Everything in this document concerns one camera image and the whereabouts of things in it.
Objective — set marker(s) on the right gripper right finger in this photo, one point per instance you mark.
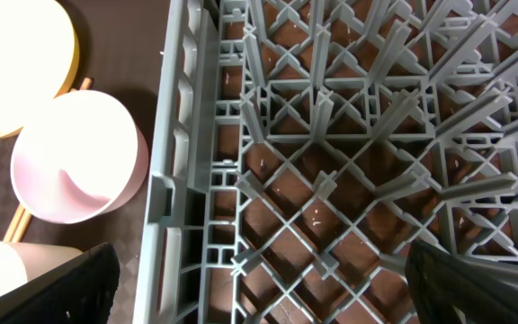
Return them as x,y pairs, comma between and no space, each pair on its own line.
440,285

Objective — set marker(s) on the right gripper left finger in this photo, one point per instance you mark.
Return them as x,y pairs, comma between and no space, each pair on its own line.
79,291

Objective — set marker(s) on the white green cup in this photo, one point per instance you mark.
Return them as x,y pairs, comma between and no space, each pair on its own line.
23,262

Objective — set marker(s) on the grey dishwasher rack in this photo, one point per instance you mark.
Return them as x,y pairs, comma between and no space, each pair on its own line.
300,148

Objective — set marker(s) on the wooden chopstick right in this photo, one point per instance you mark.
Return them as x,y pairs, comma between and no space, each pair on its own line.
21,227

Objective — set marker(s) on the wooden chopstick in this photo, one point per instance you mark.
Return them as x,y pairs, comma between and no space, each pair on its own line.
21,227
86,84

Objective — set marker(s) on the pink bowl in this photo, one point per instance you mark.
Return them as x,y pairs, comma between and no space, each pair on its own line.
81,157

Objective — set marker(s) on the wooden chopstick left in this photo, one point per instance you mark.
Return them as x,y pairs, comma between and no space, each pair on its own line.
86,84

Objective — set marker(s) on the yellow plate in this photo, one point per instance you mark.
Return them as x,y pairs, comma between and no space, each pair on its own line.
39,58

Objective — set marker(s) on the dark brown serving tray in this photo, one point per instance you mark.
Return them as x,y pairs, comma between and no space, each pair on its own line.
121,44

